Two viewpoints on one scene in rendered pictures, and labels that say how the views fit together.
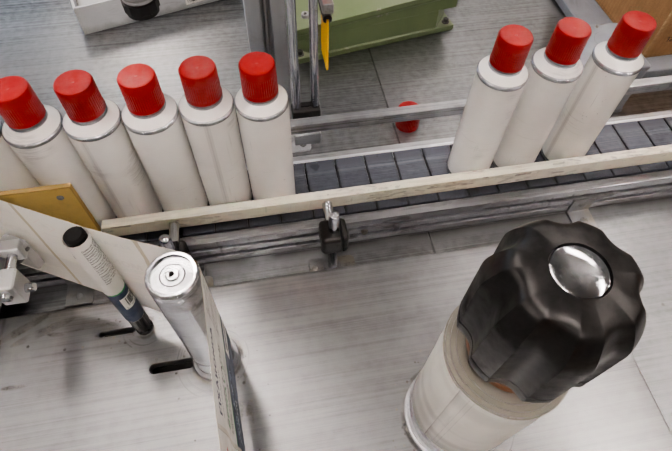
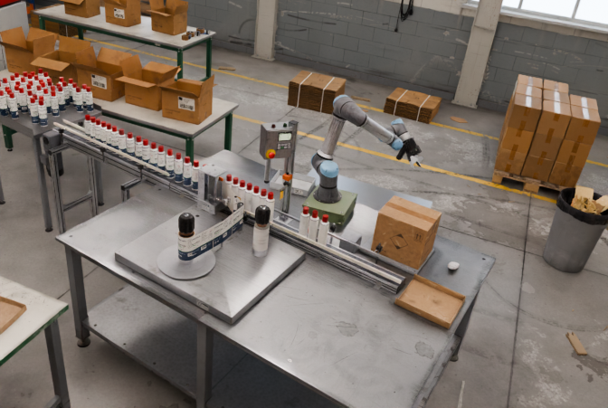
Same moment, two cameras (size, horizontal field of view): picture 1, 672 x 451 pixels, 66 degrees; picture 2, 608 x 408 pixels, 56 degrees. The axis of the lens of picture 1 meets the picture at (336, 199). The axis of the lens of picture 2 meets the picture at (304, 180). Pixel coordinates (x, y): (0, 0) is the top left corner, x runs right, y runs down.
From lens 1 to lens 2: 2.93 m
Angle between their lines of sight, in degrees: 39
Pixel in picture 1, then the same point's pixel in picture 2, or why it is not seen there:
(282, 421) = (239, 240)
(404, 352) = not seen: hidden behind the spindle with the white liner
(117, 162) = (248, 198)
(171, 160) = (254, 202)
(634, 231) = (323, 266)
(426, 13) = (335, 217)
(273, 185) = not seen: hidden behind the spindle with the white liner
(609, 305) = (261, 209)
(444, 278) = (278, 243)
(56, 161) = (241, 194)
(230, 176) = not seen: hidden behind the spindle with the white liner
